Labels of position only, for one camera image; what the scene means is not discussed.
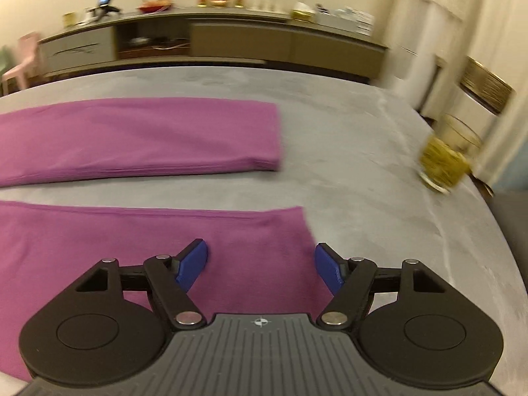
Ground white desk organizer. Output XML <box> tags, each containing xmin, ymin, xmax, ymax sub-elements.
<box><xmin>315</xmin><ymin>4</ymin><xmax>351</xmax><ymax>26</ymax></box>

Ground black cable on cabinet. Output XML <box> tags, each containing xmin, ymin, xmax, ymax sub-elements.
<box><xmin>51</xmin><ymin>43</ymin><xmax>104</xmax><ymax>56</ymax></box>

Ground long low television cabinet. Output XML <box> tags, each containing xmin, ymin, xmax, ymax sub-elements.
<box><xmin>36</xmin><ymin>6</ymin><xmax>388</xmax><ymax>85</ymax></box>

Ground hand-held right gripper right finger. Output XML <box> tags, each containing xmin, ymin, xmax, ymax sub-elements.
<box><xmin>314</xmin><ymin>243</ymin><xmax>458</xmax><ymax>333</ymax></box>

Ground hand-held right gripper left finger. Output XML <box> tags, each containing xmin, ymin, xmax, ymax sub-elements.
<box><xmin>62</xmin><ymin>238</ymin><xmax>209</xmax><ymax>333</ymax></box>

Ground gold tissue box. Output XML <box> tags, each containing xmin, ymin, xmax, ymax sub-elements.
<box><xmin>291</xmin><ymin>2</ymin><xmax>318</xmax><ymax>22</ymax></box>

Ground pink plastic child chair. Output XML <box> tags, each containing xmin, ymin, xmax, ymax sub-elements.
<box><xmin>2</xmin><ymin>32</ymin><xmax>46</xmax><ymax>91</ymax></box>

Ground white printed paper box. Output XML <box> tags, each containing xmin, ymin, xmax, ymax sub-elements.
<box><xmin>346</xmin><ymin>6</ymin><xmax>376</xmax><ymax>36</ymax></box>

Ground cream curtain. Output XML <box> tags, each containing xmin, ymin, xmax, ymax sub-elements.
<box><xmin>388</xmin><ymin>0</ymin><xmax>528</xmax><ymax>182</ymax></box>

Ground gold-backed dining chair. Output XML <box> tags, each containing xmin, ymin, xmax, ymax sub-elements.
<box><xmin>456</xmin><ymin>54</ymin><xmax>518</xmax><ymax>118</ymax></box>

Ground purple pants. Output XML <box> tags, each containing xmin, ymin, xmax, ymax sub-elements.
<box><xmin>0</xmin><ymin>97</ymin><xmax>316</xmax><ymax>382</ymax></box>

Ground green plastic child chair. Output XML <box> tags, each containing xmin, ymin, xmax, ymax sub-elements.
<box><xmin>0</xmin><ymin>45</ymin><xmax>11</xmax><ymax>95</ymax></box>

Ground red plate of fruit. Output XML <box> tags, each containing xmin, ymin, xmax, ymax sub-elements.
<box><xmin>138</xmin><ymin>0</ymin><xmax>174</xmax><ymax>13</ymax></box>

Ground glass cup of tea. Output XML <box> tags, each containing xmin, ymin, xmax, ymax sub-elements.
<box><xmin>416</xmin><ymin>113</ymin><xmax>483</xmax><ymax>194</ymax></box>

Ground small black camera on tripod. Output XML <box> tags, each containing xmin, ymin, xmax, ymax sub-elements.
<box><xmin>93</xmin><ymin>0</ymin><xmax>122</xmax><ymax>19</ymax></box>

